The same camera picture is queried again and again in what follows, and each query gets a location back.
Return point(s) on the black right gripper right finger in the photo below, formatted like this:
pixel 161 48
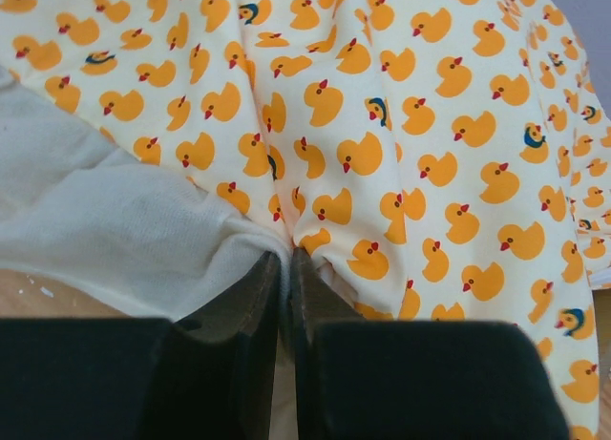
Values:
pixel 361 379

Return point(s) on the duck print bed cover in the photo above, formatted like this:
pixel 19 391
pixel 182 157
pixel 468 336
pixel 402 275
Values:
pixel 436 159

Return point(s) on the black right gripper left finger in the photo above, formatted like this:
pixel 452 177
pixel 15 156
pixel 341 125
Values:
pixel 207 376

